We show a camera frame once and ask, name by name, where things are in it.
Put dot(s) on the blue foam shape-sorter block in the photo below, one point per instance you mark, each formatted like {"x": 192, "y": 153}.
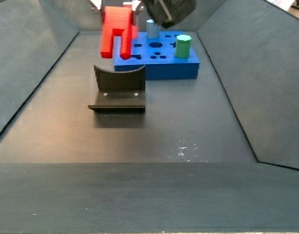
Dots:
{"x": 155, "y": 53}

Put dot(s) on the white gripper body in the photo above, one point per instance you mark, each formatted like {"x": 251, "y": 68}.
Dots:
{"x": 100, "y": 4}

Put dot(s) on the green hexagonal peg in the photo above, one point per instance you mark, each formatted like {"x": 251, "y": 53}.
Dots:
{"x": 183, "y": 46}

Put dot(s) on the red two-pronged square-circle object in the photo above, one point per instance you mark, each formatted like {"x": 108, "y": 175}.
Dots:
{"x": 116, "y": 26}

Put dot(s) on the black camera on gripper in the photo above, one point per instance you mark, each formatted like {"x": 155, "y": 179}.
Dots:
{"x": 168, "y": 12}

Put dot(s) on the black curved fixture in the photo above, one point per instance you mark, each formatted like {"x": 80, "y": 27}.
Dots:
{"x": 120, "y": 90}

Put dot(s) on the light blue cylinder peg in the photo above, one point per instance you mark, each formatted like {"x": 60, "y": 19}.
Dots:
{"x": 152, "y": 29}

